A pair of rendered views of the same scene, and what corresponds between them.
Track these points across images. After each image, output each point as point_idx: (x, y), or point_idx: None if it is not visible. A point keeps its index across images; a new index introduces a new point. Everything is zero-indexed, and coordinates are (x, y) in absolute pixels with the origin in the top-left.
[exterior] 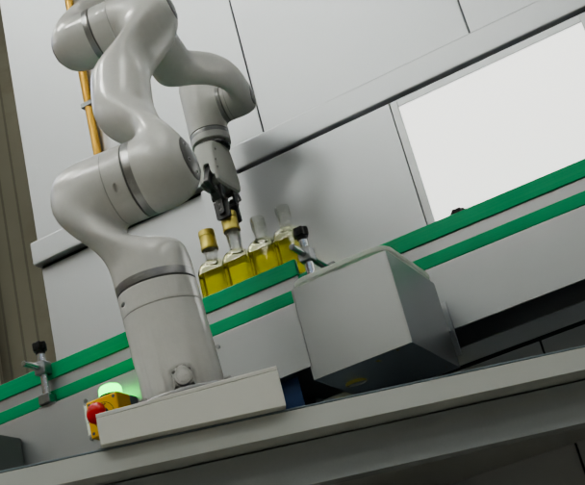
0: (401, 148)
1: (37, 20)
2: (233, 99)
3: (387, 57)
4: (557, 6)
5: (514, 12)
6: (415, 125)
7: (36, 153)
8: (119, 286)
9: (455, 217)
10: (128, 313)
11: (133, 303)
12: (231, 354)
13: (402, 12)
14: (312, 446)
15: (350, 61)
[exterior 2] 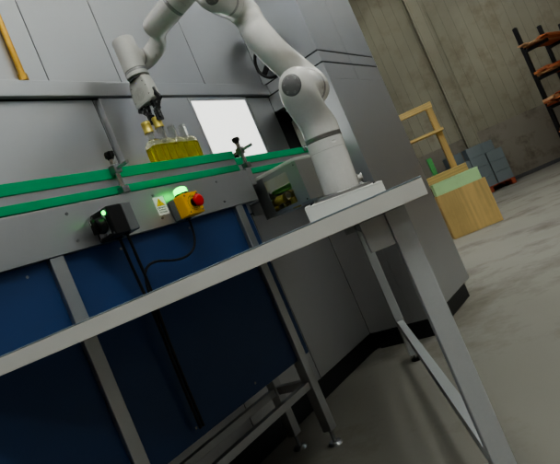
0: (195, 120)
1: None
2: (154, 60)
3: (174, 75)
4: (235, 89)
5: (222, 84)
6: (198, 112)
7: None
8: (332, 132)
9: (258, 156)
10: (337, 145)
11: (340, 141)
12: (223, 187)
13: (177, 59)
14: None
15: (158, 68)
